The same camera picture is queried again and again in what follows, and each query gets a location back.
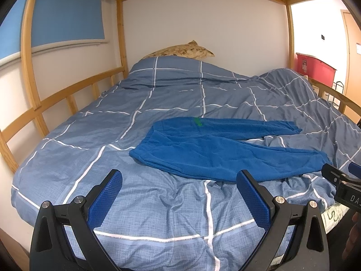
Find blue fleece pants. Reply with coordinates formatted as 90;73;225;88
129;117;330;182

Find person right hand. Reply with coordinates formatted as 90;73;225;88
342;212;360;260

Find red storage box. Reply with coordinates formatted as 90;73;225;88
296;53;337;87

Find wooden door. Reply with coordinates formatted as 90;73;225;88
340;9;361;102

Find blue checked duvet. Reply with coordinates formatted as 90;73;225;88
11;56;360;270

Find beige patterned pillow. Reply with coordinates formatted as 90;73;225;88
143;40;215;60

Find blue window blind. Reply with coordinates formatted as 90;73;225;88
1;0;105;59

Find black wire rack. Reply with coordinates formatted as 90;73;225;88
333;81;345;94

